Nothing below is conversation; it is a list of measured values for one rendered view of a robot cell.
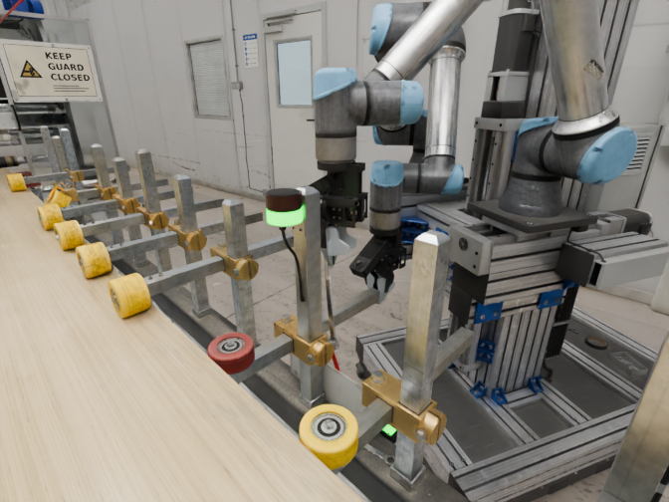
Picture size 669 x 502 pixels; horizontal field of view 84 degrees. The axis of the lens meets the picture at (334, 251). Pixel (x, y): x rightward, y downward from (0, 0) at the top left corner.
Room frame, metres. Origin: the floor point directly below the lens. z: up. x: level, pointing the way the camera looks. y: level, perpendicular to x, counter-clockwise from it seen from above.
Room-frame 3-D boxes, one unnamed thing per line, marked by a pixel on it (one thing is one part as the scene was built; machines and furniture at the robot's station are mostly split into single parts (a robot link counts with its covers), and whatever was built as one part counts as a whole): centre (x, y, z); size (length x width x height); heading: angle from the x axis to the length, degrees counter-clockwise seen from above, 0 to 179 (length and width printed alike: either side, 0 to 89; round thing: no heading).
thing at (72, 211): (1.37, 0.78, 0.95); 0.50 x 0.04 x 0.04; 135
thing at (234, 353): (0.55, 0.19, 0.85); 0.08 x 0.08 x 0.11
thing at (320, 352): (0.64, 0.07, 0.85); 0.13 x 0.06 x 0.05; 45
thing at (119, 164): (1.33, 0.76, 0.87); 0.03 x 0.03 x 0.48; 45
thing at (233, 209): (0.80, 0.23, 0.87); 0.03 x 0.03 x 0.48; 45
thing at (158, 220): (1.17, 0.60, 0.95); 0.13 x 0.06 x 0.05; 45
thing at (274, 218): (0.59, 0.08, 1.14); 0.06 x 0.06 x 0.02
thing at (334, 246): (0.68, 0.00, 1.04); 0.06 x 0.03 x 0.09; 66
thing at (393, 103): (0.74, -0.10, 1.30); 0.11 x 0.11 x 0.08; 13
